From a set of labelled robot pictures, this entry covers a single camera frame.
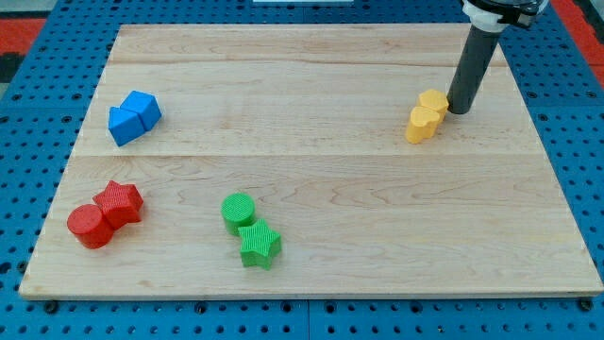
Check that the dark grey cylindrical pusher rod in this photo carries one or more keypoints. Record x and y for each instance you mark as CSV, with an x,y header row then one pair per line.
x,y
475,58

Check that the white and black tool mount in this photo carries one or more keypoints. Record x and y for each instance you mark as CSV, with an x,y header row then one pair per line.
x,y
497,15

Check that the green star block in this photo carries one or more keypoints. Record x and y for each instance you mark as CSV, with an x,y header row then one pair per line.
x,y
260,245

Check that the red star block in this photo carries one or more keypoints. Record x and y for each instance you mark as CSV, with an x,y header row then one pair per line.
x,y
120,204

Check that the yellow hexagon block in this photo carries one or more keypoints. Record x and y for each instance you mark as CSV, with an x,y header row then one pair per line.
x,y
434,100

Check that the yellow heart block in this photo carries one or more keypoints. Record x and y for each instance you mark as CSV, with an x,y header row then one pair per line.
x,y
423,123

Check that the wooden board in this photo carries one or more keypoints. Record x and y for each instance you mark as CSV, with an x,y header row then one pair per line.
x,y
309,120

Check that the green cylinder block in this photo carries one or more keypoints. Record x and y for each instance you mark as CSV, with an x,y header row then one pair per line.
x,y
238,210

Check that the blue cube block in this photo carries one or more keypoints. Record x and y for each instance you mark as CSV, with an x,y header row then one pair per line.
x,y
145,105

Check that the red cylinder block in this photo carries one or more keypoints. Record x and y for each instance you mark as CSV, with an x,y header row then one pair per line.
x,y
89,226

